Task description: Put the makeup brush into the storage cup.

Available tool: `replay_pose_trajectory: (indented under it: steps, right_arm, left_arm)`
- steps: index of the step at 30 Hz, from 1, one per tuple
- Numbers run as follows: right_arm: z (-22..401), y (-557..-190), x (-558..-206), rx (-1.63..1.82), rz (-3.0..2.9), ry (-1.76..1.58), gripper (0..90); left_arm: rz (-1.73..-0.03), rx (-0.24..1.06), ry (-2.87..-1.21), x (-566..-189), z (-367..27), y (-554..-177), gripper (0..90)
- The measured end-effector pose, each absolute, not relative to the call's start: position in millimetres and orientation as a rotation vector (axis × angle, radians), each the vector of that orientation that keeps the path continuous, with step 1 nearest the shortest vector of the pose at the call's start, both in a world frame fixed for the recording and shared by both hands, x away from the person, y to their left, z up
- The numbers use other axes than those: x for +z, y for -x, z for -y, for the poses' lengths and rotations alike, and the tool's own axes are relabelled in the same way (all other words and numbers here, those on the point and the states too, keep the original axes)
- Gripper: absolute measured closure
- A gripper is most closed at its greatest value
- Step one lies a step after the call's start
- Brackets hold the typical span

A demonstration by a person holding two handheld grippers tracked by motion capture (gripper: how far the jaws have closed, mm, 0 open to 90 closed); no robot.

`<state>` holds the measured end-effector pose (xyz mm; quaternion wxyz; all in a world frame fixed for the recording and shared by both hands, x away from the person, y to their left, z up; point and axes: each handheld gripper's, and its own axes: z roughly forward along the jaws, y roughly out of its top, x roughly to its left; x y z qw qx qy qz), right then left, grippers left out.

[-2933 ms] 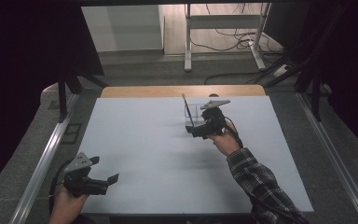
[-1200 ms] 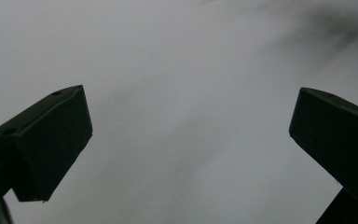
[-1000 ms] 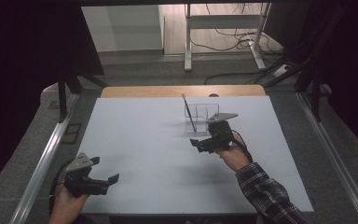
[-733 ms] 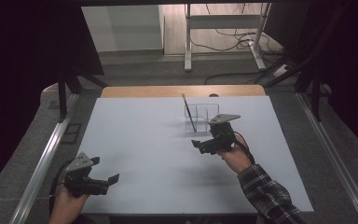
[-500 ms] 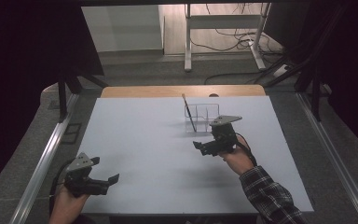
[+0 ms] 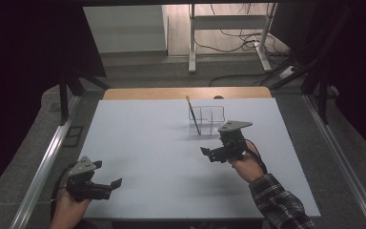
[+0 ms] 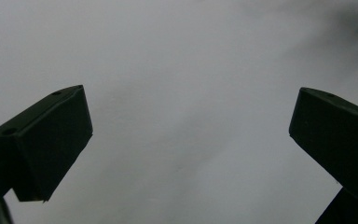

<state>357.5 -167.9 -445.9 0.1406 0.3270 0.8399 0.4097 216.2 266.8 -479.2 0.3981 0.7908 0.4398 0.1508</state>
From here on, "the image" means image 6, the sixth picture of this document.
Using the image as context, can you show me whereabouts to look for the aluminium rail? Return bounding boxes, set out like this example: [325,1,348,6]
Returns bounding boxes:
[9,94,82,229]
[301,94,366,229]

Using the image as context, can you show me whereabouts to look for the tangled black floor cables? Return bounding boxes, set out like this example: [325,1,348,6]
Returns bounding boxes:
[193,3,292,55]

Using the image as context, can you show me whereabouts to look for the white power strip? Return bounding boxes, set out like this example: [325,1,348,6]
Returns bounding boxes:
[278,65,297,79]

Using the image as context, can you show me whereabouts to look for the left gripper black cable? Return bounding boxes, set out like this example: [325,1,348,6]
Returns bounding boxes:
[50,161,77,220]

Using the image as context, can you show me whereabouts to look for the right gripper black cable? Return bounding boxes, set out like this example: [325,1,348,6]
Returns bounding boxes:
[243,138,269,176]

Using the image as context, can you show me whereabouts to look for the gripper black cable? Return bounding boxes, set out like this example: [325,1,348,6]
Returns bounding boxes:
[243,138,269,176]
[50,161,77,220]

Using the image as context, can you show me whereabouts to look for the person's left hand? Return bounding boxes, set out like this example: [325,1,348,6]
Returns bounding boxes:
[50,187,93,229]

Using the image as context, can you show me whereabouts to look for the thin brush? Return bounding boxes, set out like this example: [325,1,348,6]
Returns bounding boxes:
[185,94,202,135]

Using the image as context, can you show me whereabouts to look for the dark curtain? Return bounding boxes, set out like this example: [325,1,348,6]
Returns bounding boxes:
[268,0,366,156]
[0,0,108,204]

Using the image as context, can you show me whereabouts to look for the white desk frame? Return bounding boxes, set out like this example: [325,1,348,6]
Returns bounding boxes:
[188,3,278,74]

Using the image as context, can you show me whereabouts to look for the clear acrylic organizer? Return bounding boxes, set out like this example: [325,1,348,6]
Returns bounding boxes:
[188,105,227,136]

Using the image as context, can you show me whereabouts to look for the black stand legs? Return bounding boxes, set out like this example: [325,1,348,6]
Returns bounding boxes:
[266,6,356,125]
[57,68,112,126]

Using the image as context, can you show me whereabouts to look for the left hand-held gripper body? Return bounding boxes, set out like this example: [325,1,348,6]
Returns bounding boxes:
[65,155,112,202]

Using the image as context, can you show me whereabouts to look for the person's right hand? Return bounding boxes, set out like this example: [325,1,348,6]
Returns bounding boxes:
[228,140,267,184]

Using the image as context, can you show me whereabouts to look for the white cabinet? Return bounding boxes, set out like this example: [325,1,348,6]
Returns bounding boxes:
[82,5,169,54]

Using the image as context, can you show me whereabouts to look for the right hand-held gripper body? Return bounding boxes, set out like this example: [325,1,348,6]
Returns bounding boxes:
[211,119,254,164]

